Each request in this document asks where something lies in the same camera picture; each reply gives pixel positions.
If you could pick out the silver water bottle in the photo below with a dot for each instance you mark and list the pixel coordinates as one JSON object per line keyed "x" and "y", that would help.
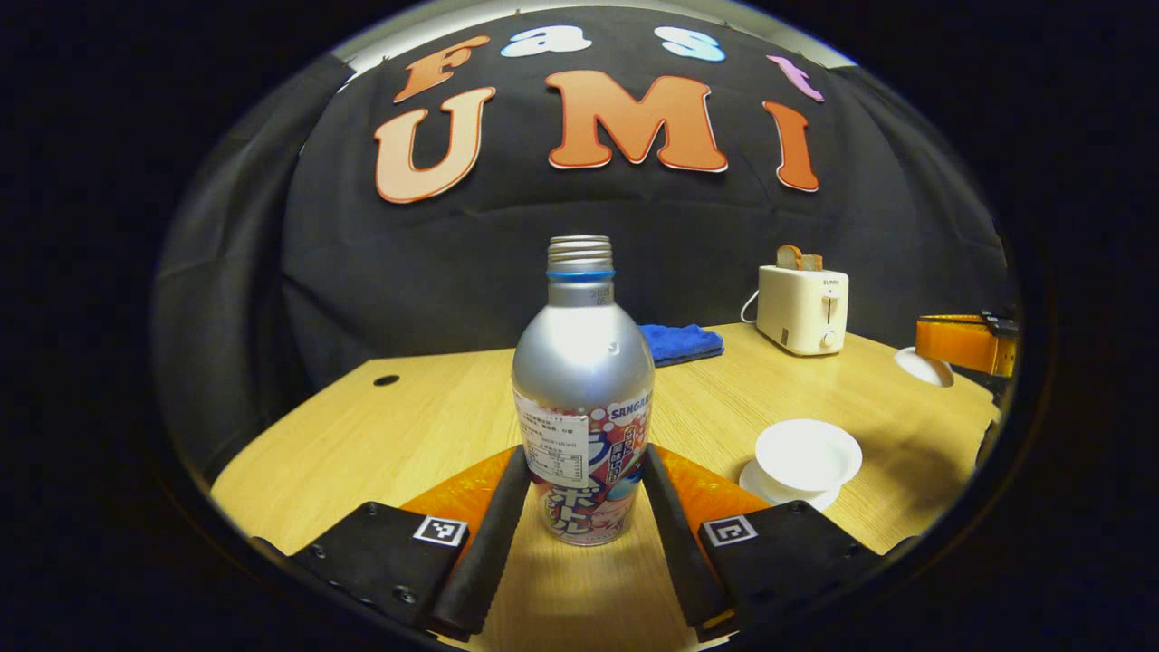
{"x": 584, "y": 371}

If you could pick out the white saucer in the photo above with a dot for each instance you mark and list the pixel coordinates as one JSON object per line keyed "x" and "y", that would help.
{"x": 779, "y": 493}

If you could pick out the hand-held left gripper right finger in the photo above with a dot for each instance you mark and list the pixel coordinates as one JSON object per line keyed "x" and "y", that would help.
{"x": 675, "y": 543}

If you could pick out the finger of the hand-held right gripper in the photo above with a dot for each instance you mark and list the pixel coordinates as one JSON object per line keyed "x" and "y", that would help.
{"x": 960, "y": 342}

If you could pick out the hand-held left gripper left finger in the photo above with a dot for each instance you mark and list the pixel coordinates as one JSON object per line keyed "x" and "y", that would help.
{"x": 489, "y": 543}

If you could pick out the blue cloth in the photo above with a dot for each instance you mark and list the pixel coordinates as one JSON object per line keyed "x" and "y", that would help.
{"x": 684, "y": 342}

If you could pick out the black backdrop cloth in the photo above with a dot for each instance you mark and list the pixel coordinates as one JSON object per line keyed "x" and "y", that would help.
{"x": 453, "y": 263}

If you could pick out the white teacup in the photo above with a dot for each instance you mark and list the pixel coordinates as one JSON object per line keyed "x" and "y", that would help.
{"x": 806, "y": 453}

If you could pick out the white teacup lid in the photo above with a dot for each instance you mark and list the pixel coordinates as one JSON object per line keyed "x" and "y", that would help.
{"x": 924, "y": 369}

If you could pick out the cream toaster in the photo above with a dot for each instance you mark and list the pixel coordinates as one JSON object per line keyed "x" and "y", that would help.
{"x": 801, "y": 308}

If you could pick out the brown bread slice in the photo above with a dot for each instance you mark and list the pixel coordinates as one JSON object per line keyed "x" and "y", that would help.
{"x": 790, "y": 256}
{"x": 812, "y": 262}

